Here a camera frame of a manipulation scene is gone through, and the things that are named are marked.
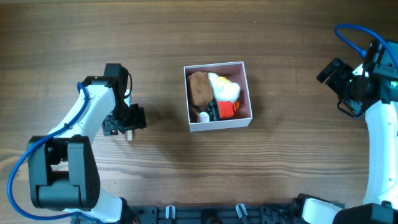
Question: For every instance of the pink cardboard box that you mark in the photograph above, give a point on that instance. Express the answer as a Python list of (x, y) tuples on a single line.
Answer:
[(234, 71)]

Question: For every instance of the brown plush bear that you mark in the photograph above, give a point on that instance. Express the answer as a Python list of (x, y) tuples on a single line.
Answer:
[(200, 89)]

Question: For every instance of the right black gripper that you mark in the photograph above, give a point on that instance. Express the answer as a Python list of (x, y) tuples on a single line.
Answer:
[(343, 86)]

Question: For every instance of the white rattle drum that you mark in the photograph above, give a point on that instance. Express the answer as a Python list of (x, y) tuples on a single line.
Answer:
[(202, 117)]

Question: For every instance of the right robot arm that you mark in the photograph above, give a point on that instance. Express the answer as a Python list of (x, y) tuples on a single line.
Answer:
[(370, 90)]

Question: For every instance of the yellow rattle drum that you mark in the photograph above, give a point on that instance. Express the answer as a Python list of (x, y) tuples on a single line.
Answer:
[(130, 135)]

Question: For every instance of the white plush duck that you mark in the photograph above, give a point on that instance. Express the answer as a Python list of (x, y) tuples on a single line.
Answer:
[(224, 89)]

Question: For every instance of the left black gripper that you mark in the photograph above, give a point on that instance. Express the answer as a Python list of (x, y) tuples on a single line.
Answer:
[(137, 122)]

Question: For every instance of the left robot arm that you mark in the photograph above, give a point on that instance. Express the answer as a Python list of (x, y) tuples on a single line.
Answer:
[(63, 175)]

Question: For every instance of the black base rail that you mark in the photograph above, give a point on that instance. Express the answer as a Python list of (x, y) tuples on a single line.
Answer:
[(263, 214)]

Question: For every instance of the red toy fire truck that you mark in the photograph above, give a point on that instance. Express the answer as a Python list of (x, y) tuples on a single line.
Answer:
[(220, 110)]

